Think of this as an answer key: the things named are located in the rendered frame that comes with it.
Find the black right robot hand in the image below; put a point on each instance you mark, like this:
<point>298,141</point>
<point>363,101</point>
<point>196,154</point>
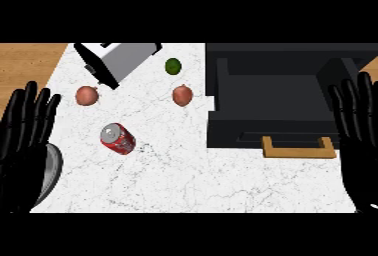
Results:
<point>361,150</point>

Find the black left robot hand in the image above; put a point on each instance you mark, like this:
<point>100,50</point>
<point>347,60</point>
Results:
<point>19,146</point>

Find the red soda can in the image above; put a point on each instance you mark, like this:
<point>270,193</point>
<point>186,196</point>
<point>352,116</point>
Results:
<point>118,138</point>

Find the dark grey open drawer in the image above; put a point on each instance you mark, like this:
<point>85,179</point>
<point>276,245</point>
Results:
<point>274,96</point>

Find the silver toaster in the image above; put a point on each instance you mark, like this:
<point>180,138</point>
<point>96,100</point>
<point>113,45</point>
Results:
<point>118,61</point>

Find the green lime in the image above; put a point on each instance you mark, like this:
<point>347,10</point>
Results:
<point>172,66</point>

